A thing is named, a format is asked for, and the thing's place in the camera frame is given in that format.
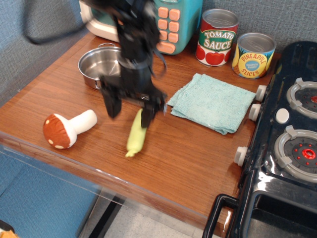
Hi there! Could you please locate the tomato sauce can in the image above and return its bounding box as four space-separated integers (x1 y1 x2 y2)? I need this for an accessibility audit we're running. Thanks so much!
196 8 239 66

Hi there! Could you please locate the pineapple slices can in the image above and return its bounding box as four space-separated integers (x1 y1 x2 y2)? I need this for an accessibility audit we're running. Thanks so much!
232 33 276 79

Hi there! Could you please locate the white stove knob bottom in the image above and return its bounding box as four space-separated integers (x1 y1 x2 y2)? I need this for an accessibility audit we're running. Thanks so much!
234 146 248 167

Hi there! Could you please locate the orange object at corner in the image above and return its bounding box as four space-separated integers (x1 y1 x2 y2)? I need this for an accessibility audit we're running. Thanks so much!
0 220 19 238

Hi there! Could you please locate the grey burner ring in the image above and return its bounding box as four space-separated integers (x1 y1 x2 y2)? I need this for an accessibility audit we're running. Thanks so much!
273 125 317 183
286 77 317 119

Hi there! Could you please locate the white stove knob middle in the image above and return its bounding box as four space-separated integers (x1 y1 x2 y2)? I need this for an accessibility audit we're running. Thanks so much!
248 104 261 121

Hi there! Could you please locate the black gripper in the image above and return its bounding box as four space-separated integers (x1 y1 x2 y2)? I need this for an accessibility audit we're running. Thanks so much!
99 63 167 128

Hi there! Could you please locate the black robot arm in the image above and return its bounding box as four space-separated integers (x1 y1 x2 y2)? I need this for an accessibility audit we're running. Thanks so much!
84 0 166 128

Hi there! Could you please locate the black toy stove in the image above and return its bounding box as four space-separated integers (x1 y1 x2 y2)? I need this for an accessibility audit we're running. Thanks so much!
203 41 317 238

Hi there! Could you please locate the spoon with green handle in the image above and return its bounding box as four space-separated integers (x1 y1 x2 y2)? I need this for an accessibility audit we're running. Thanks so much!
125 109 147 157

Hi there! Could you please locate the teal toy microwave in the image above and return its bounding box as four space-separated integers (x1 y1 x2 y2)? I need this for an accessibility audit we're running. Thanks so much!
79 0 203 55

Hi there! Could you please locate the small steel pot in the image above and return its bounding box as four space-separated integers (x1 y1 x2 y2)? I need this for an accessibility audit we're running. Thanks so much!
78 43 121 90

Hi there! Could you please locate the light blue folded cloth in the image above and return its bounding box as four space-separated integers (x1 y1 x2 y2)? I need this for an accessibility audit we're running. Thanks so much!
167 73 256 135

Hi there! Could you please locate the white stove knob top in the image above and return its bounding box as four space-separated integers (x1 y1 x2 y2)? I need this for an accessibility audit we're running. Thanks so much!
255 85 267 102

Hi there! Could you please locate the white round stove button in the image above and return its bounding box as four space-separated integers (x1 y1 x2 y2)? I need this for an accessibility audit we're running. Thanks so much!
275 108 289 124

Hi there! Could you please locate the white stove knob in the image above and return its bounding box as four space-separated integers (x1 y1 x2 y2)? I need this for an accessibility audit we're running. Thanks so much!
255 85 267 102
234 146 248 167
248 104 261 121

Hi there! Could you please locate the grey burner ring front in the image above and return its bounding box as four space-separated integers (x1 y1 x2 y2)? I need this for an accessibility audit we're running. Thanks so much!
273 125 317 183

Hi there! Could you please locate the grey burner ring rear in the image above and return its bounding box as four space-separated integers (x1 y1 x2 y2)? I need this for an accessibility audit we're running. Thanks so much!
286 77 317 119

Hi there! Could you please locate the plush brown mushroom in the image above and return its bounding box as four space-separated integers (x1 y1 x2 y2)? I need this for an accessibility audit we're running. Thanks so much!
43 110 98 149

